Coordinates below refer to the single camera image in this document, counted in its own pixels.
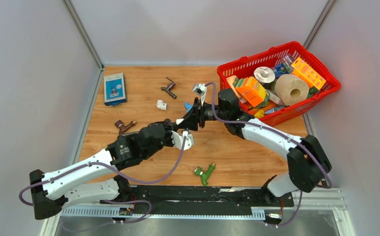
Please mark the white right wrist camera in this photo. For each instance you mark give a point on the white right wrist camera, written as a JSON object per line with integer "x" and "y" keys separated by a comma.
{"x": 201, "y": 91}

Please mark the aluminium frame rail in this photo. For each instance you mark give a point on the aluminium frame rail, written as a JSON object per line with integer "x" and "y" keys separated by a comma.
{"x": 322, "y": 212}

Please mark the brown toilet paper roll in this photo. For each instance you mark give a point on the brown toilet paper roll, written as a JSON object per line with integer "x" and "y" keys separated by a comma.
{"x": 291, "y": 89}

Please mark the yellow packet in basket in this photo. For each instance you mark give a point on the yellow packet in basket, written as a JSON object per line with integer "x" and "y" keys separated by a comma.
{"x": 259, "y": 114}

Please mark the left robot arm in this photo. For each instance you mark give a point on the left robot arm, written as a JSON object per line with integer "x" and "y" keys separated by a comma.
{"x": 99, "y": 177}

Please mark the green plastic faucet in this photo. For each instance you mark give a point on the green plastic faucet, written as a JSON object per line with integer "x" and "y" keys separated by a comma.
{"x": 205, "y": 174}

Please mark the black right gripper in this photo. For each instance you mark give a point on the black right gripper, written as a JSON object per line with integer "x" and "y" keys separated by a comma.
{"x": 197, "y": 115}

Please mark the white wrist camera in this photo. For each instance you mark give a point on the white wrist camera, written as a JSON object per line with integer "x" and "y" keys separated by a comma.
{"x": 183, "y": 141}
{"x": 201, "y": 91}

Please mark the orange sponge daddy box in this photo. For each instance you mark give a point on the orange sponge daddy box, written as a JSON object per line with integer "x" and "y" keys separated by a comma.
{"x": 252, "y": 91}

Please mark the dark grey metal faucet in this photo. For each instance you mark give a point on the dark grey metal faucet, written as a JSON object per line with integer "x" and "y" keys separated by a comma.
{"x": 169, "y": 87}

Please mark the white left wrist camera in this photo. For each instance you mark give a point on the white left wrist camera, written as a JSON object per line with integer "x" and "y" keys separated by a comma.
{"x": 183, "y": 141}

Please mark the white pvc elbow fitting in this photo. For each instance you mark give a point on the white pvc elbow fitting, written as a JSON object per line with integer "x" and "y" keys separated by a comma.
{"x": 161, "y": 105}

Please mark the blue white faucet box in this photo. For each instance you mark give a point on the blue white faucet box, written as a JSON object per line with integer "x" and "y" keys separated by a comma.
{"x": 114, "y": 89}

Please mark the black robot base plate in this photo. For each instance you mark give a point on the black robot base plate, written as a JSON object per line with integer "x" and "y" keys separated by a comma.
{"x": 199, "y": 200}

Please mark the blue plastic faucet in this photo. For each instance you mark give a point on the blue plastic faucet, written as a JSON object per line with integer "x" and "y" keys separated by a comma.
{"x": 188, "y": 106}

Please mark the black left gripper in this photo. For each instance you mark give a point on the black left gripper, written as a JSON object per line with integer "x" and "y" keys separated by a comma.
{"x": 169, "y": 126}

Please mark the white pvc elbow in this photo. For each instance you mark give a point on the white pvc elbow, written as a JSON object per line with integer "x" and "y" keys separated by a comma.
{"x": 178, "y": 121}

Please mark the silver foil tape roll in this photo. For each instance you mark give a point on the silver foil tape roll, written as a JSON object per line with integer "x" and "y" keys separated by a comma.
{"x": 264, "y": 74}

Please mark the brown metal faucet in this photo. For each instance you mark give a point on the brown metal faucet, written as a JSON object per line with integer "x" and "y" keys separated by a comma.
{"x": 122, "y": 127}

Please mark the long orange product box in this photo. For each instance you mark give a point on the long orange product box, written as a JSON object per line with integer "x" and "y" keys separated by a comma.
{"x": 304, "y": 71}

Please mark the blue packet in basket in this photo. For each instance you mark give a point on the blue packet in basket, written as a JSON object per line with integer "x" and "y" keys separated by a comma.
{"x": 280, "y": 70}

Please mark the white packet in basket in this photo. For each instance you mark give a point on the white packet in basket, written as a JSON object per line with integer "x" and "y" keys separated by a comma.
{"x": 274, "y": 97}

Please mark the round orange sponge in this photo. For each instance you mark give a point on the round orange sponge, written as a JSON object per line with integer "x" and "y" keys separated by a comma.
{"x": 232, "y": 81}

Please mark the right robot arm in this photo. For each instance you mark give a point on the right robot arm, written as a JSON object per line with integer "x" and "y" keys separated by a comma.
{"x": 307, "y": 162}

